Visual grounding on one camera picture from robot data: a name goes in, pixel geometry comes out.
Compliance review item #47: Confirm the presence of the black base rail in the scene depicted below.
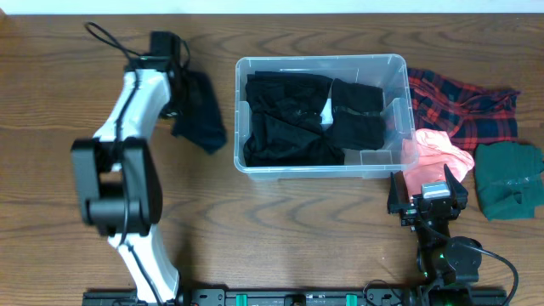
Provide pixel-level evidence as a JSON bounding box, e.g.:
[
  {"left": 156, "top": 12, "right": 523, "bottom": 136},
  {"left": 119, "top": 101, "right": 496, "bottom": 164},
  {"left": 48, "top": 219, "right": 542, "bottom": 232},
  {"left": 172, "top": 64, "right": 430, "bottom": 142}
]
[{"left": 82, "top": 287, "right": 509, "bottom": 306}]

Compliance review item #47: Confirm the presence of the dark green garment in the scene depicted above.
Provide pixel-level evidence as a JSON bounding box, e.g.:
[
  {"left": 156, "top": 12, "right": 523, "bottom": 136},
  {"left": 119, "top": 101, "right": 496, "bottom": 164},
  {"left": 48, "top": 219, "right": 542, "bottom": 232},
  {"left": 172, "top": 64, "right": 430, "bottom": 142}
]
[{"left": 474, "top": 142, "right": 543, "bottom": 221}]

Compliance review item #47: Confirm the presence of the white label sticker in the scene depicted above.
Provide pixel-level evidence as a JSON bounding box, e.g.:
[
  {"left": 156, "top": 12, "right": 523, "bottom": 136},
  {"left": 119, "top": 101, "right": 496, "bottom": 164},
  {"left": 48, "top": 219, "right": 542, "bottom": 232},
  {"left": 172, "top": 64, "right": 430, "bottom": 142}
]
[{"left": 320, "top": 99, "right": 333, "bottom": 129}]

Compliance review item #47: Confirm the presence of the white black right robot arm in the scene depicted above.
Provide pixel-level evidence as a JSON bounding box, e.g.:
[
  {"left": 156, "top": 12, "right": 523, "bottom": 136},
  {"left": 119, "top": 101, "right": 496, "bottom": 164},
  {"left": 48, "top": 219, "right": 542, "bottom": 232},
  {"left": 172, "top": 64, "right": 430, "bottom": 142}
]
[{"left": 387, "top": 166, "right": 482, "bottom": 305}]

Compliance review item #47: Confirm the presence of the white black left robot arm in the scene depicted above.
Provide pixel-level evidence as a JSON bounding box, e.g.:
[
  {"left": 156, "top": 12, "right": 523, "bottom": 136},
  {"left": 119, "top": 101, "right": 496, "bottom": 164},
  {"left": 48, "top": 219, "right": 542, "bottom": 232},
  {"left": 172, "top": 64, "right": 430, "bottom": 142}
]
[{"left": 71, "top": 31, "right": 183, "bottom": 305}]

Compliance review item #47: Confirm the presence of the red black plaid shirt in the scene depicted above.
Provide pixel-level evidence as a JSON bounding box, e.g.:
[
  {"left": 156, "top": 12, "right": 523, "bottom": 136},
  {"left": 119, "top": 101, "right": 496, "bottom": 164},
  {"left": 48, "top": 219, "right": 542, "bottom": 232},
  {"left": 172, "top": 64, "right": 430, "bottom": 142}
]
[{"left": 408, "top": 68, "right": 519, "bottom": 151}]

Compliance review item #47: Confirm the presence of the pink garment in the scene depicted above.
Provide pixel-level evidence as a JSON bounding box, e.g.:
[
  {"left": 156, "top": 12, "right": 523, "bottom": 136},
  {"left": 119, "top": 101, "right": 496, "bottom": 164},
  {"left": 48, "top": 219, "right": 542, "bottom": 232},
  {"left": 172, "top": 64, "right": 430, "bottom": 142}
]
[{"left": 401, "top": 128, "right": 475, "bottom": 196}]

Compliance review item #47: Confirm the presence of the dark navy garment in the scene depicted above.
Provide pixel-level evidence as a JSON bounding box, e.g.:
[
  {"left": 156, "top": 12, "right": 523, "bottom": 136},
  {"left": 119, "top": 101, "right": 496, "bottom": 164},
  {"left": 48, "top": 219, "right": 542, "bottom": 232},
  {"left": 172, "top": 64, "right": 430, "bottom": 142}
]
[{"left": 171, "top": 71, "right": 227, "bottom": 155}]

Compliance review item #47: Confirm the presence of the small black garment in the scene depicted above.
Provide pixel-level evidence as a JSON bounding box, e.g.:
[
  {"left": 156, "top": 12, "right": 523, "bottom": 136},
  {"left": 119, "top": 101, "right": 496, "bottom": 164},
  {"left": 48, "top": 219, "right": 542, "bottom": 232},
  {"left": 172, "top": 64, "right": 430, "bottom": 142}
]
[{"left": 326, "top": 79, "right": 386, "bottom": 150}]

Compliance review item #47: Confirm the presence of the large black garment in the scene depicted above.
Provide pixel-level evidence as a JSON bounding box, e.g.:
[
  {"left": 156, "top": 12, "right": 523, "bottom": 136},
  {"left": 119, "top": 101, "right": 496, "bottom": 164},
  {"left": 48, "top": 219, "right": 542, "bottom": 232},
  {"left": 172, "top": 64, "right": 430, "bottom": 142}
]
[{"left": 243, "top": 71, "right": 345, "bottom": 167}]

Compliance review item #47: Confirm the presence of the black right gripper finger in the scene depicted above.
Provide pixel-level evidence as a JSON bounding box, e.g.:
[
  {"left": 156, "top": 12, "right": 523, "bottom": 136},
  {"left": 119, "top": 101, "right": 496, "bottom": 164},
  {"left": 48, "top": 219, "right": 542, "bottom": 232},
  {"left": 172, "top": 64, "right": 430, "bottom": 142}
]
[
  {"left": 444, "top": 164, "right": 468, "bottom": 208},
  {"left": 387, "top": 173, "right": 401, "bottom": 213}
]

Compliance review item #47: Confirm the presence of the clear plastic storage container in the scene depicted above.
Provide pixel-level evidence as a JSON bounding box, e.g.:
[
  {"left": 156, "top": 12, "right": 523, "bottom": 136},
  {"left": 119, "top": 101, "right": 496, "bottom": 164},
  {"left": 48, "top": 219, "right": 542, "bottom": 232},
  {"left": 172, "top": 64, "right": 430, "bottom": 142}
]
[{"left": 234, "top": 54, "right": 419, "bottom": 180}]

